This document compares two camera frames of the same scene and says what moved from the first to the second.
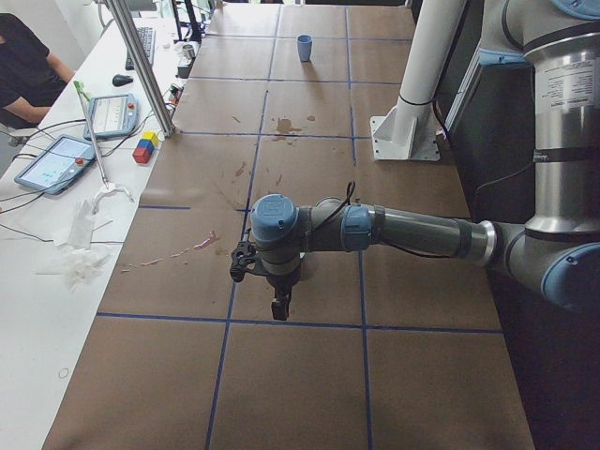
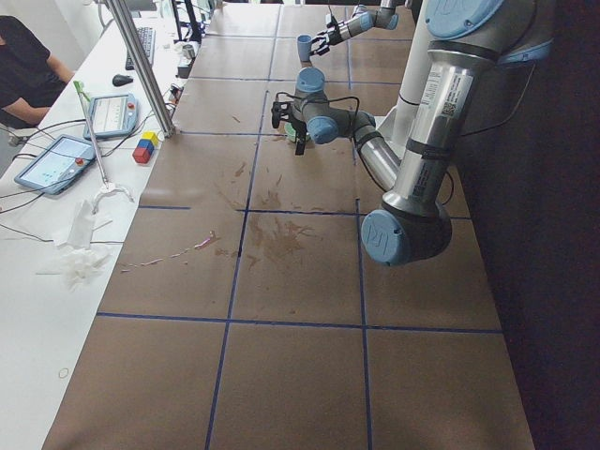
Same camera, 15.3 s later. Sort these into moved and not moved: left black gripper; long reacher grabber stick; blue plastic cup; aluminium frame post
Moved: left black gripper
Not moved: blue plastic cup; aluminium frame post; long reacher grabber stick
